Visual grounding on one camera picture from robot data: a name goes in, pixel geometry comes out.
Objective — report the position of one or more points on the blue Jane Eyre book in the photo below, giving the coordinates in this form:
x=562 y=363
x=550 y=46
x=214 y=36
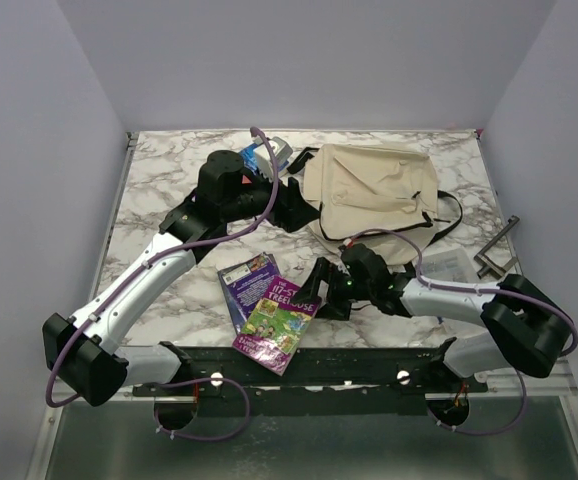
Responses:
x=249 y=160

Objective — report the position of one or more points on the grey metal bracket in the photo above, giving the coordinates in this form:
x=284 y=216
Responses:
x=488 y=265

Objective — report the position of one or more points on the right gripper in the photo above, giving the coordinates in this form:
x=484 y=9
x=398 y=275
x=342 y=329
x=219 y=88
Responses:
x=326 y=271

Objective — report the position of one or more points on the cream canvas backpack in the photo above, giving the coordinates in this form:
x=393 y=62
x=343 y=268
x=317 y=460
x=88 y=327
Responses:
x=387 y=196

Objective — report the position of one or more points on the dark purple book underneath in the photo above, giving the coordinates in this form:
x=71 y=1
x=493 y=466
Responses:
x=244 y=284

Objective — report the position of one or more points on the black metal base plate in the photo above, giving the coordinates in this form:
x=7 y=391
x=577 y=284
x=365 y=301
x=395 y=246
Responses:
x=313 y=366

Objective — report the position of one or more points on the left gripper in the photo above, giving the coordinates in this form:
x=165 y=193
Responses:
x=291 y=211

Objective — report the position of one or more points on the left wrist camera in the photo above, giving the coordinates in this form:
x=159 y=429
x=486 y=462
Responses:
x=282 y=150

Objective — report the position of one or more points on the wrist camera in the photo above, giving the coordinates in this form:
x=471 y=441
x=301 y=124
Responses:
x=351 y=245
x=282 y=150

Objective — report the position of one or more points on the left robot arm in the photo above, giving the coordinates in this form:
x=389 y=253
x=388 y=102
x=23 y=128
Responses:
x=84 y=349

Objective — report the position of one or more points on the aluminium rail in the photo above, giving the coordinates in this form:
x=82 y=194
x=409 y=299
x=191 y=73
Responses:
x=495 y=382

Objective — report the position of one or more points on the purple Treehouse book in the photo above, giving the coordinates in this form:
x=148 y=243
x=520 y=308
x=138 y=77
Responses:
x=272 y=333

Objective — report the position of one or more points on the clear plastic organizer box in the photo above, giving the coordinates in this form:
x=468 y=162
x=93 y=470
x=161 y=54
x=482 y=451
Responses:
x=450 y=265

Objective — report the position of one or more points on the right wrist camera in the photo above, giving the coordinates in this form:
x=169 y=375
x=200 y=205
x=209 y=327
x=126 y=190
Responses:
x=351 y=245

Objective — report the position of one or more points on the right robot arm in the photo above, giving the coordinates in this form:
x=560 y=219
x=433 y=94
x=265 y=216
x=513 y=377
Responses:
x=524 y=330

